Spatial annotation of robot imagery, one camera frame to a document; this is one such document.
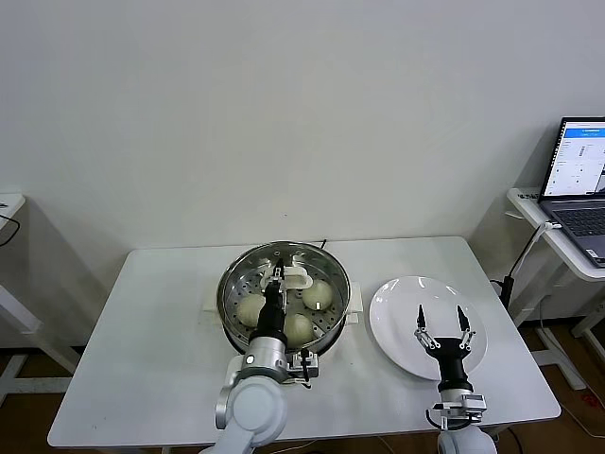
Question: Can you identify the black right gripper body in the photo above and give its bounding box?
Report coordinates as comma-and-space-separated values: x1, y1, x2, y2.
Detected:
423, 336, 476, 392

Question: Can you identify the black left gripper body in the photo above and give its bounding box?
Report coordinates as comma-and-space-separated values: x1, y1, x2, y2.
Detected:
256, 283, 290, 340

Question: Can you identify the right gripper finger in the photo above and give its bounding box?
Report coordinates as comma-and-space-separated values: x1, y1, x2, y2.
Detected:
413, 305, 441, 354
456, 305, 476, 354

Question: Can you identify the white steamed baozi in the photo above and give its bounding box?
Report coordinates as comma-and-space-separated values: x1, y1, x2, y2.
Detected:
302, 279, 334, 311
283, 314, 315, 346
235, 295, 266, 327

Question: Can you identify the round glass pot lid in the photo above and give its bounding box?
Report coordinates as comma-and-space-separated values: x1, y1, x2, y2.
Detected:
217, 240, 352, 354

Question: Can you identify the stainless steel steamer basket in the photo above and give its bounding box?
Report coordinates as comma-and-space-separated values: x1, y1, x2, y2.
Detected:
216, 240, 352, 356

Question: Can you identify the round white plate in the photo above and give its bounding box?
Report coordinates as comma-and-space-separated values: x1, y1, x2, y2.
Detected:
369, 275, 489, 382

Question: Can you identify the black upright stand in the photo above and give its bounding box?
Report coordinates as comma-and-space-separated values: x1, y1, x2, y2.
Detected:
491, 273, 516, 308

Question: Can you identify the white laptop side table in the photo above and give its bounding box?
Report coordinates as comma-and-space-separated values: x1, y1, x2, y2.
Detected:
508, 187, 605, 392

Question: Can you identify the grey open laptop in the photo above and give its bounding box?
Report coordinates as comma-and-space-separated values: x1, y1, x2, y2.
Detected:
538, 116, 605, 270

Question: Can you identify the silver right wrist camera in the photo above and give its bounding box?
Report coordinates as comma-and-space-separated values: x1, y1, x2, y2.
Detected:
424, 391, 488, 429

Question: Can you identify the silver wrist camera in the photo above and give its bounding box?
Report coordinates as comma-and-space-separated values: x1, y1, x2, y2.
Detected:
424, 391, 488, 429
285, 347, 320, 389

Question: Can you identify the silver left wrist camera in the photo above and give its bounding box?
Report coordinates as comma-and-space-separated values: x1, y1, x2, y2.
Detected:
285, 347, 320, 389

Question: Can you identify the white laptop cable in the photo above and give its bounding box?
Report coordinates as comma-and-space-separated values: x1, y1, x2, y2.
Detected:
512, 220, 563, 278

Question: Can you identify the black looped cable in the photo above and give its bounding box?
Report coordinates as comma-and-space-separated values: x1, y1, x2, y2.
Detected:
0, 213, 24, 247

